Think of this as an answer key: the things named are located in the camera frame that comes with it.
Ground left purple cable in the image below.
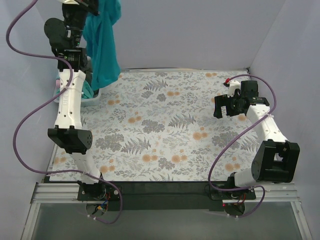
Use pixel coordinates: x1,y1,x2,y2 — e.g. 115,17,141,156
5,0,124,224

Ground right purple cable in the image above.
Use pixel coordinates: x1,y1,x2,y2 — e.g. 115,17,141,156
207,73,277,218

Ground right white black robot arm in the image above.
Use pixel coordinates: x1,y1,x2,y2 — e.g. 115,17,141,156
210,78,300,199

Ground teal t shirt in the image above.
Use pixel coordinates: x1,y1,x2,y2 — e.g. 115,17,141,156
82,0,122,91

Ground mint green shirt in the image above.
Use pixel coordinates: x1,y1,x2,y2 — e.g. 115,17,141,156
55,80,94,99

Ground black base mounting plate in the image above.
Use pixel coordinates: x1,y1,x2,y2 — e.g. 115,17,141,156
77,181,256,214

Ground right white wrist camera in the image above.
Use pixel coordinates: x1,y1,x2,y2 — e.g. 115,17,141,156
223,78,241,97

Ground white plastic laundry basket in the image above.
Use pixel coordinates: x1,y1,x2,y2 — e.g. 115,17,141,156
53,86,102,107

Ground floral patterned table mat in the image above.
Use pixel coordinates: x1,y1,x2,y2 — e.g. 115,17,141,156
49,70,281,182

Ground purple cable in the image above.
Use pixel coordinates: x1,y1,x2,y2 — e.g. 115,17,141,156
5,0,124,224
207,73,277,218

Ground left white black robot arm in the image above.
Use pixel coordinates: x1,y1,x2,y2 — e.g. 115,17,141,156
44,0,107,200

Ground pink shirt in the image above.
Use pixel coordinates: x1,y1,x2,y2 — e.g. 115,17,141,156
56,79,60,89

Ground aluminium frame rail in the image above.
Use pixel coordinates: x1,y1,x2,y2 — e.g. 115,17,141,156
31,183,301,203

